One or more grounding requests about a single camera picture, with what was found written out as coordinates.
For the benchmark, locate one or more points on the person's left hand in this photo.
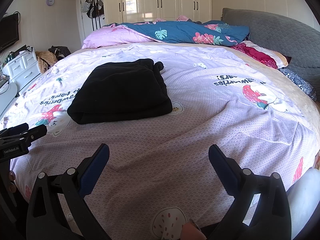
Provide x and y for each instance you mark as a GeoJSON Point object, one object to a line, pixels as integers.
{"type": "Point", "coordinates": [11, 182]}

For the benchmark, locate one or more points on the cream wardrobe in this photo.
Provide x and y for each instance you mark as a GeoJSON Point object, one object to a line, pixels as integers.
{"type": "Point", "coordinates": [162, 0]}

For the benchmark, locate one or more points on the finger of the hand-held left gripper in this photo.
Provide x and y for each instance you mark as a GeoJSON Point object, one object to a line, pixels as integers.
{"type": "Point", "coordinates": [18, 128]}
{"type": "Point", "coordinates": [35, 133]}

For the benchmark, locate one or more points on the red and cream pillow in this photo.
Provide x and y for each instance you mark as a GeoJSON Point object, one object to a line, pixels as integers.
{"type": "Point", "coordinates": [257, 53]}

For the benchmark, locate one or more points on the pink printed bed sheet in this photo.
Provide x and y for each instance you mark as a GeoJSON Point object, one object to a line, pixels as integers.
{"type": "Point", "coordinates": [200, 142]}

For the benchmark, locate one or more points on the black television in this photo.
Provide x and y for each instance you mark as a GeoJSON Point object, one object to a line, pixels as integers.
{"type": "Point", "coordinates": [8, 32]}

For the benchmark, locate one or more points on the black t-shirt with orange print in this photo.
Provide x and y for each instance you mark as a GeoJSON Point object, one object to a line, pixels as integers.
{"type": "Point", "coordinates": [120, 92]}

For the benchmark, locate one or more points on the white drawer cabinet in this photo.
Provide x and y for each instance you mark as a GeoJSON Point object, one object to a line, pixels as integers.
{"type": "Point", "coordinates": [22, 67]}

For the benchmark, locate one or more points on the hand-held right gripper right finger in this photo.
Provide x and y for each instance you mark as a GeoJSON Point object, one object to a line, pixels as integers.
{"type": "Point", "coordinates": [222, 166]}

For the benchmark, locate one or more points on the person's right hand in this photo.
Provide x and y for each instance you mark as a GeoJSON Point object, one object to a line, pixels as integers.
{"type": "Point", "coordinates": [192, 230]}

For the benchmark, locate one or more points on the white door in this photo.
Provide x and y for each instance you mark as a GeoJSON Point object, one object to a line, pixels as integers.
{"type": "Point", "coordinates": [83, 30]}

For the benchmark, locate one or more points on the white rounded desk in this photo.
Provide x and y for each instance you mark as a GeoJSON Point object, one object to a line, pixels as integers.
{"type": "Point", "coordinates": [6, 97]}

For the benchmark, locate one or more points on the purple wall clock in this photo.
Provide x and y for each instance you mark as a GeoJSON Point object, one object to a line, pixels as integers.
{"type": "Point", "coordinates": [50, 1]}

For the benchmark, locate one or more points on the hanging bags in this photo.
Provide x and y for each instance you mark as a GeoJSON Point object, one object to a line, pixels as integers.
{"type": "Point", "coordinates": [92, 8]}

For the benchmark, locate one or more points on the blue floral quilt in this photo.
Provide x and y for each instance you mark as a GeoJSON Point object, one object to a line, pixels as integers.
{"type": "Point", "coordinates": [180, 30]}

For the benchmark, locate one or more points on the white bed frame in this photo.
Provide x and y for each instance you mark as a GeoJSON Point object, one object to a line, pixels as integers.
{"type": "Point", "coordinates": [305, 200]}

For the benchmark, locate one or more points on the grey quilted headboard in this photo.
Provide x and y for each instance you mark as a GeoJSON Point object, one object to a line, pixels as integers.
{"type": "Point", "coordinates": [282, 37]}

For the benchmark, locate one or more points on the dark blue patterned pillow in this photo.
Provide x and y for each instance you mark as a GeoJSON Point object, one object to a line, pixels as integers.
{"type": "Point", "coordinates": [297, 82]}

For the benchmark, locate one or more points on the black bag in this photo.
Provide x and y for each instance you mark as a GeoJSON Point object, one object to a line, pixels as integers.
{"type": "Point", "coordinates": [60, 51]}

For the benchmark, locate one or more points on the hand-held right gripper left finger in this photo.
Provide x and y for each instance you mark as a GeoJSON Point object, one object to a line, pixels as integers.
{"type": "Point", "coordinates": [96, 166]}

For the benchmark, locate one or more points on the brown cloth pile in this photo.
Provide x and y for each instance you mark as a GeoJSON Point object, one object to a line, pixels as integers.
{"type": "Point", "coordinates": [45, 60]}

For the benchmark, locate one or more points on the pink pillow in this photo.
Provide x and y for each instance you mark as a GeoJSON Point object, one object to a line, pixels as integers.
{"type": "Point", "coordinates": [112, 36]}

